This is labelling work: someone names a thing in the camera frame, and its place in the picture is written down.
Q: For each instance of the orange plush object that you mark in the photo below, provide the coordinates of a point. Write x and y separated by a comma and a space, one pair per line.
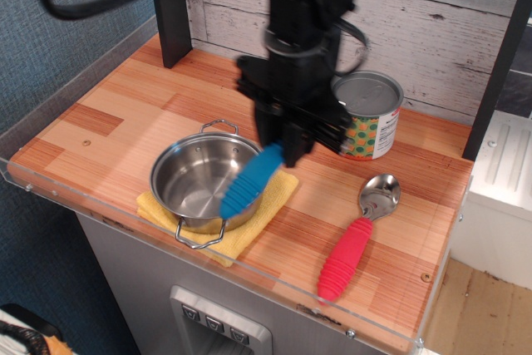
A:
57, 347

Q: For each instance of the silver dispenser button panel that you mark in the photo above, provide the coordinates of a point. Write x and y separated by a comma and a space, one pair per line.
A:
205, 325

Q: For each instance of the stainless steel pot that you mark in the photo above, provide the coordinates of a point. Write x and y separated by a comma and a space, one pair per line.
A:
189, 178

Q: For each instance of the dark right vertical post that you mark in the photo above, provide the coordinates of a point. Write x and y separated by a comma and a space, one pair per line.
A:
503, 62

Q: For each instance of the black vertical post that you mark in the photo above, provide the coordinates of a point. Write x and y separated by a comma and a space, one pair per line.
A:
174, 30

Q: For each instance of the green orange patterned tin can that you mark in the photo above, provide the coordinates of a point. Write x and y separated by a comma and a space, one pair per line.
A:
373, 100

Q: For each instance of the blue handled metal fork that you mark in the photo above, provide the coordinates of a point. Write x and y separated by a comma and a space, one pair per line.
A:
251, 181

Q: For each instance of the red handled metal spoon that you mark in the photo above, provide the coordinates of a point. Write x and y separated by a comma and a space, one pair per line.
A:
378, 198

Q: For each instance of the yellow folded cloth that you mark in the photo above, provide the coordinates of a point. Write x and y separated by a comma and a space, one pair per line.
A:
278, 191

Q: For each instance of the grey toy fridge cabinet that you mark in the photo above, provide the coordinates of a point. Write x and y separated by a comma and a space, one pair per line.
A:
141, 274

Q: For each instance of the white toy sink unit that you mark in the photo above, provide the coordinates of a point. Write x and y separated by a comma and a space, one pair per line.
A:
493, 231

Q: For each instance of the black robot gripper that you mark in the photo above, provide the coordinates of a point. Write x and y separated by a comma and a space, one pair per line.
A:
293, 100

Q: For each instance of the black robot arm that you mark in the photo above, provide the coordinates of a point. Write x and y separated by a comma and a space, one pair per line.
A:
304, 25

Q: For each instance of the black white corner object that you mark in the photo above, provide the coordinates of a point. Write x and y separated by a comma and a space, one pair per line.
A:
23, 332

